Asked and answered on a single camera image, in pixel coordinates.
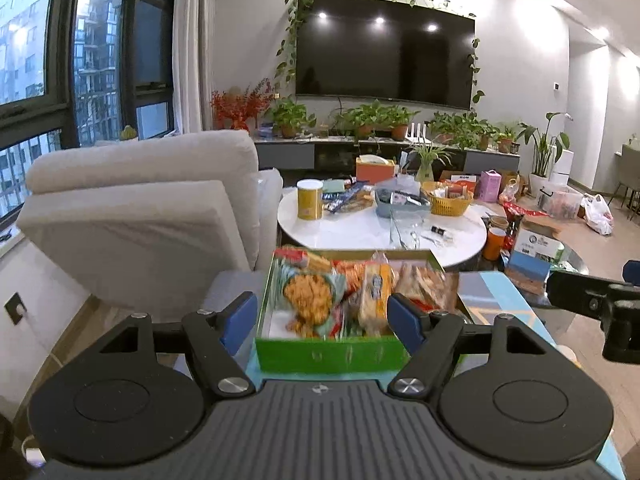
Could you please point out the white curtain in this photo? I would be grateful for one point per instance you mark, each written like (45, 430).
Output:
(195, 45)

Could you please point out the large leafy floor plant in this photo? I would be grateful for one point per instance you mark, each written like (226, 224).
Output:
(542, 150)

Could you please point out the spider plant in vase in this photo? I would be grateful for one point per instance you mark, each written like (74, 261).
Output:
(427, 160)

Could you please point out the red flower arrangement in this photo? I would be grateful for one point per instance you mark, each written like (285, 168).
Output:
(235, 105)

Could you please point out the orange mug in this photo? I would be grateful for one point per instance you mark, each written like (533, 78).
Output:
(495, 245)

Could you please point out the teal case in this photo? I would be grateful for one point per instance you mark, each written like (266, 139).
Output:
(334, 187)

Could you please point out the pink box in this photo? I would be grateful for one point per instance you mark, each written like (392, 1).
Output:
(490, 187)

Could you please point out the labelled cardboard box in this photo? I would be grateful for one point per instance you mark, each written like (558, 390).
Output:
(532, 250)

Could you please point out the yellow woven basket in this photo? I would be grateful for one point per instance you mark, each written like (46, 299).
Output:
(447, 206)

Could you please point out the orange tissue box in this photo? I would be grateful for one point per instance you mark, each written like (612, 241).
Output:
(375, 172)

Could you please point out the wall television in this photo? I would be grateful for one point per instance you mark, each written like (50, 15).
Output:
(385, 50)

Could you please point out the clear glass cup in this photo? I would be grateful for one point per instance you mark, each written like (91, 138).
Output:
(407, 232)

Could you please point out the beige armchair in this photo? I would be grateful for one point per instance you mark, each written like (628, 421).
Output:
(140, 210)

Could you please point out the row of potted plants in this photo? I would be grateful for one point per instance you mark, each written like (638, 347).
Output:
(292, 115)

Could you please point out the orange cracker packet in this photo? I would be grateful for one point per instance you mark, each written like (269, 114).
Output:
(375, 300)

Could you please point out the clear storage bin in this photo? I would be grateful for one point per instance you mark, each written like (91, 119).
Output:
(560, 202)

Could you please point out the dark wall socket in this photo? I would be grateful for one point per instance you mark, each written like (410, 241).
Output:
(15, 307)

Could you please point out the grey blue plastic bowl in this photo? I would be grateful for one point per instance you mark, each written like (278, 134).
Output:
(400, 207)

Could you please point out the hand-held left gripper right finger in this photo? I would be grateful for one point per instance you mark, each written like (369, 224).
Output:
(405, 320)

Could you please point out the green puffed snack packet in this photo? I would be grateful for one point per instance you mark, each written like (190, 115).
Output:
(305, 295)

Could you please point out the black framed window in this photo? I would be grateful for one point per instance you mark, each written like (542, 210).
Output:
(30, 20)

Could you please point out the grey dining chair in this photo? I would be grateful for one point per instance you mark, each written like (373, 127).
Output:
(629, 170)

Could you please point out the small green cactus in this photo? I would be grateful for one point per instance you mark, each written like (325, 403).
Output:
(128, 133)

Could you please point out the green cardboard box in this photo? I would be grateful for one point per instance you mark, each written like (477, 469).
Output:
(325, 357)

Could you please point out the white plastic bag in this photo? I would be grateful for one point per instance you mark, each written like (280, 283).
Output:
(598, 215)

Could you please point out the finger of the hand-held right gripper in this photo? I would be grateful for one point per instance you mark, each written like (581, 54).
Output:
(575, 292)

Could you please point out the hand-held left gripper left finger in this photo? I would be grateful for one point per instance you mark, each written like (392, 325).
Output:
(240, 320)

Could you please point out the white round coffee table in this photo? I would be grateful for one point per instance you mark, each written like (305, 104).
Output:
(350, 232)

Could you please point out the striped snack bag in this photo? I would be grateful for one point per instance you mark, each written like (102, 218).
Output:
(350, 201)

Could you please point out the yellow canister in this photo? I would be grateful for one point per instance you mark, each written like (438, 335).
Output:
(310, 202)

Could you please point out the grey blue patterned mat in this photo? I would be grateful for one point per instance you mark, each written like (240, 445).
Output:
(500, 295)

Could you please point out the white floor cabinet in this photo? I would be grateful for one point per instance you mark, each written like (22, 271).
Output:
(562, 165)

